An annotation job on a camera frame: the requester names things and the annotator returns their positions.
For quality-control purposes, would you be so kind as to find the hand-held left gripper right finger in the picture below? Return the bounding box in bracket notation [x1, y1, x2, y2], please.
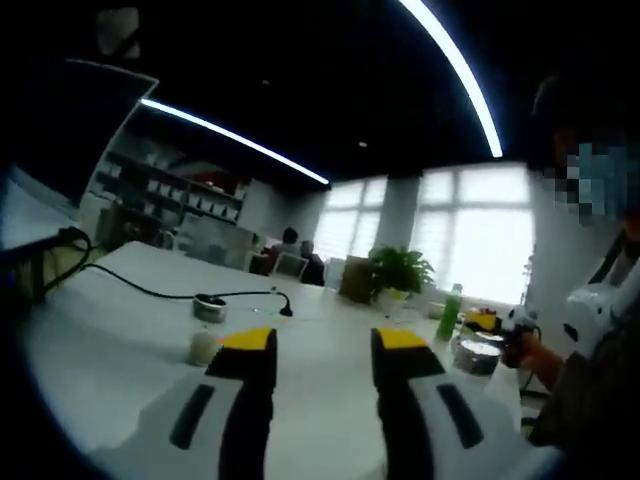
[369, 327, 562, 480]

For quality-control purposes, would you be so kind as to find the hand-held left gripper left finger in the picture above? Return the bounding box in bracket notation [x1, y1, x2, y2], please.
[89, 327, 279, 480]

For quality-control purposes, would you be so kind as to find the tall glass seasoning bottle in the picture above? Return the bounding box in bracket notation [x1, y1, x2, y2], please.
[451, 337, 503, 390]

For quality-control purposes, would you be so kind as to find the glass seasoning bottle brown powder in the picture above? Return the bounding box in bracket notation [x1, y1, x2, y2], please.
[188, 293, 230, 366]

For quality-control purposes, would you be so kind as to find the green drink bottle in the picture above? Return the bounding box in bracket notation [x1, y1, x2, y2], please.
[434, 283, 465, 343]

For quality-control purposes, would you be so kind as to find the person's right hand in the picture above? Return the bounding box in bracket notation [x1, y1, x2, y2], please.
[517, 340, 546, 372]

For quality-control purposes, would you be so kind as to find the bright window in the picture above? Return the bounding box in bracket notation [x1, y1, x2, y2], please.
[318, 164, 537, 307]

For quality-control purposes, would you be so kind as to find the brown paper bag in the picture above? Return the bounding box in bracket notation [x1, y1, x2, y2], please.
[338, 255, 375, 305]

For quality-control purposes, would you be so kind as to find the green potted plant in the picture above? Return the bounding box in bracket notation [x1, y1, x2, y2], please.
[368, 244, 437, 317]

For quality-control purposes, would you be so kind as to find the row of white storage boxes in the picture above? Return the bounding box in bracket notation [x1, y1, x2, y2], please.
[144, 177, 247, 222]

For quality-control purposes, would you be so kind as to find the white storage shelf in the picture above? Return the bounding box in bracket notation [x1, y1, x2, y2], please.
[93, 149, 250, 242]

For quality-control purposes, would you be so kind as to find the person's masked head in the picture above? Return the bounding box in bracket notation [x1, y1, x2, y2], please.
[531, 74, 640, 221]

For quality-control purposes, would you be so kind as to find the long ceiling light strip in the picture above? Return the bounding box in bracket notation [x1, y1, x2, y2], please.
[398, 0, 505, 159]
[139, 97, 332, 187]

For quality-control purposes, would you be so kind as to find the silver laptop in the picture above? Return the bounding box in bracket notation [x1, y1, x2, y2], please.
[0, 57, 161, 251]

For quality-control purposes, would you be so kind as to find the ceiling air conditioner unit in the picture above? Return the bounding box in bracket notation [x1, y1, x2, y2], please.
[94, 7, 142, 60]

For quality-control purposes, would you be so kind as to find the black cable with plug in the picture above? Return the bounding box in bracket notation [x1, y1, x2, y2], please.
[42, 227, 295, 320]

